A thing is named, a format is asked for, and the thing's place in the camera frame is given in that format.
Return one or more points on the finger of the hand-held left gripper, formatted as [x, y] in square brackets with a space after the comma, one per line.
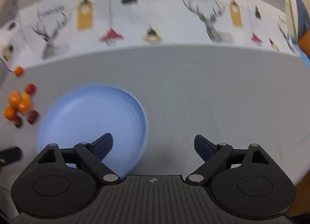
[11, 154]

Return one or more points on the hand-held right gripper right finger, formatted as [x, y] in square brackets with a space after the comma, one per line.
[202, 145]

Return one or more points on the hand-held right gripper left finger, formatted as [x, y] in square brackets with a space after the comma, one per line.
[104, 145]

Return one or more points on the blue plate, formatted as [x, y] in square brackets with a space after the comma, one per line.
[92, 112]

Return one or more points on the small yellow fruit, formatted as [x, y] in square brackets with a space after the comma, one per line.
[26, 96]

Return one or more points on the dark red jujube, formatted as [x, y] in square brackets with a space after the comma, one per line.
[17, 121]
[32, 116]

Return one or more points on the small orange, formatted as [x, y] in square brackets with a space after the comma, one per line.
[13, 97]
[24, 105]
[18, 70]
[10, 113]

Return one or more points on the red lychee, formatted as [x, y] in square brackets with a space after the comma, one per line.
[30, 89]

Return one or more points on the deer printed white cloth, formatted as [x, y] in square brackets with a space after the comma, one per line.
[157, 20]

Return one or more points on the orange object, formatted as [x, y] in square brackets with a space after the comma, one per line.
[305, 44]

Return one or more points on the dark blue object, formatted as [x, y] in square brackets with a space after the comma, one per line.
[302, 13]

